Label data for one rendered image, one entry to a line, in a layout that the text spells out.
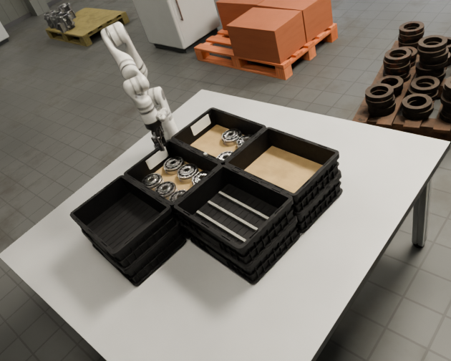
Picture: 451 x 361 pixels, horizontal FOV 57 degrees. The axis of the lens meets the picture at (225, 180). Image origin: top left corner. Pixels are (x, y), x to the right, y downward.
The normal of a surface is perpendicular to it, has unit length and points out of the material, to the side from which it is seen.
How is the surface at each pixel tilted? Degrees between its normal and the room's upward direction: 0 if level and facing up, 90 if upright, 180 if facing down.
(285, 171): 0
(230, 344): 0
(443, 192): 0
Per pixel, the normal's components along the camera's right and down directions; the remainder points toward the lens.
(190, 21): 0.69, 0.32
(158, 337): -0.25, -0.73
